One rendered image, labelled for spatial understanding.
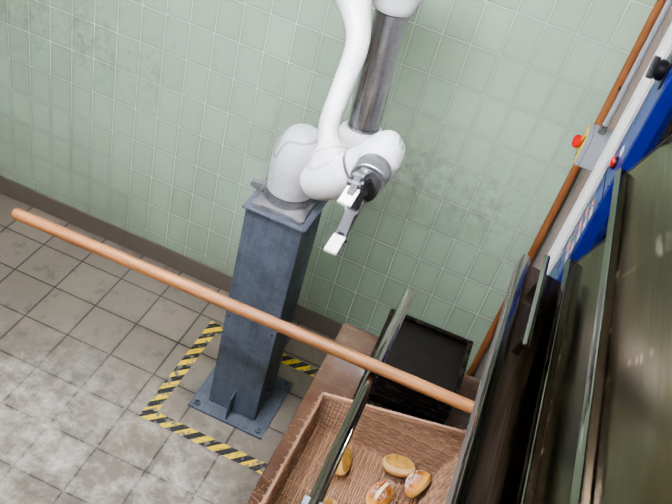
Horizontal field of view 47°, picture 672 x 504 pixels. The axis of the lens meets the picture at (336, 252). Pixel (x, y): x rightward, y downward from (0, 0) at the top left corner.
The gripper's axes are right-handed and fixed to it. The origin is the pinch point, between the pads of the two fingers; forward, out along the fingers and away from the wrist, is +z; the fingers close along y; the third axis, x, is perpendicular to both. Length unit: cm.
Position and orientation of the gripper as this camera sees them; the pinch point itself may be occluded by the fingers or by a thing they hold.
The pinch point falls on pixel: (337, 226)
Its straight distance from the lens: 169.3
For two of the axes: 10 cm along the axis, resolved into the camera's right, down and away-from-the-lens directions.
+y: -2.2, 7.4, 6.3
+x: -9.2, -3.8, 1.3
